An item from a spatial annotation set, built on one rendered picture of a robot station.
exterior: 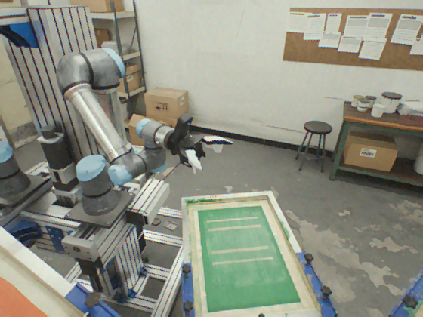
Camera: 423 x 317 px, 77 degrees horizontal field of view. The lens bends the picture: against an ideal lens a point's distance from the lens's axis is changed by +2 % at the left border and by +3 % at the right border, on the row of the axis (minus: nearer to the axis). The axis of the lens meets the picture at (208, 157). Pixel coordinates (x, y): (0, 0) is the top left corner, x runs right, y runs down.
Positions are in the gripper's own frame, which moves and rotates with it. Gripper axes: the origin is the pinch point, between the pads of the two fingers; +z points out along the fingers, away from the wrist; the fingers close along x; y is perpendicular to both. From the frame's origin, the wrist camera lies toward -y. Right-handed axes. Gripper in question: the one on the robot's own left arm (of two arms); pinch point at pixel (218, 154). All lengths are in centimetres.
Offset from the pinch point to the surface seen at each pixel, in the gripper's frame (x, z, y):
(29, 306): 57, -28, 30
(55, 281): 49, -27, 28
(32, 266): 51, -34, 24
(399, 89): -323, 20, 104
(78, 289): 46, -22, 31
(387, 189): -263, 49, 205
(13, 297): 59, -32, 27
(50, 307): 54, -25, 33
